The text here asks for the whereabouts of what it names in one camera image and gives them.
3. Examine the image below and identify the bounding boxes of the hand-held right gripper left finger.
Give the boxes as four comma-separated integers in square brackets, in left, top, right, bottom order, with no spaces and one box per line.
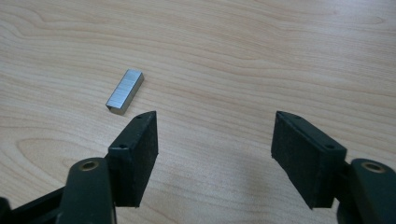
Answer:
[106,110,159,208]

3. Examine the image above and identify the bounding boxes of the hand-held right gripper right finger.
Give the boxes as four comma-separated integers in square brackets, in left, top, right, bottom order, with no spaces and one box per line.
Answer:
[271,110,348,210]

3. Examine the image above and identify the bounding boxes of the silver staple strip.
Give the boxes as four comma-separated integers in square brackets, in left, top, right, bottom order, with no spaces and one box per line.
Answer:
[106,68,145,116]

